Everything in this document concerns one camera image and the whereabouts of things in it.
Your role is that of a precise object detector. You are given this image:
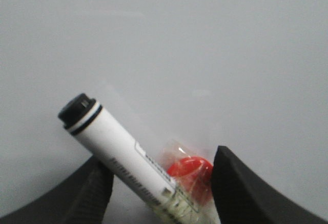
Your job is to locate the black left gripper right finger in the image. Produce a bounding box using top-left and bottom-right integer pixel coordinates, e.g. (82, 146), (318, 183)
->
(211, 146), (327, 223)

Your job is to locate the white whiteboard with aluminium frame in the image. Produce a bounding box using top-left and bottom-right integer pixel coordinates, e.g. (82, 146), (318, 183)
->
(1, 0), (327, 219)

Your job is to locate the white whiteboard marker black tip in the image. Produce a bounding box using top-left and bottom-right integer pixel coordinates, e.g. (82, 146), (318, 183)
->
(58, 94), (219, 223)

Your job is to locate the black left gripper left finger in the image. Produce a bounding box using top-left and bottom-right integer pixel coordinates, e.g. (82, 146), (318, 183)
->
(1, 156), (114, 223)

